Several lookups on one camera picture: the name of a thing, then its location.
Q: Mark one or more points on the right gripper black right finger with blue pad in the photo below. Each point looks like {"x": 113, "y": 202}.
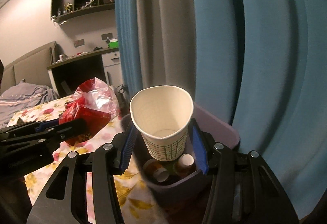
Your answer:
{"x": 244, "y": 189}

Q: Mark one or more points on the green box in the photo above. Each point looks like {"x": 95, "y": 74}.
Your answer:
{"x": 113, "y": 43}

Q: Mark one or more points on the grey bed headboard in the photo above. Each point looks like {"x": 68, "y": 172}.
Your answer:
{"x": 32, "y": 67}

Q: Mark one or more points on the red clear plastic bag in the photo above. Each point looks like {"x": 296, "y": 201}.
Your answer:
{"x": 94, "y": 102}

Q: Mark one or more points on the purple trash bin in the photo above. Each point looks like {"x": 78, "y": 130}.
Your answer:
{"x": 175, "y": 191}

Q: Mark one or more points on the dark top white desk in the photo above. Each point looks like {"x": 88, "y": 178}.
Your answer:
{"x": 105, "y": 64}

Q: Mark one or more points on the purple striped blanket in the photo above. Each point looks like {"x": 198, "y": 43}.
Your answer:
{"x": 23, "y": 96}

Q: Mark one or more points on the green grid paper cup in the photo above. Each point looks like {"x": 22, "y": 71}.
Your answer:
{"x": 162, "y": 115}

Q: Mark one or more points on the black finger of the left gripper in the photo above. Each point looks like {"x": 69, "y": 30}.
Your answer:
{"x": 20, "y": 135}

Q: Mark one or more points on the blue grey curtain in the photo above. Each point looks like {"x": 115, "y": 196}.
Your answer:
{"x": 259, "y": 65}

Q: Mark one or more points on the orange apple paper cup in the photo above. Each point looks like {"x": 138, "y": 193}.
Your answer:
{"x": 155, "y": 170}

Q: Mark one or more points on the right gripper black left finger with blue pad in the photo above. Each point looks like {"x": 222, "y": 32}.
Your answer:
{"x": 102, "y": 167}

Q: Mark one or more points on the floral bed sheet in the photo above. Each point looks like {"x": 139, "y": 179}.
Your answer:
{"x": 136, "y": 201}

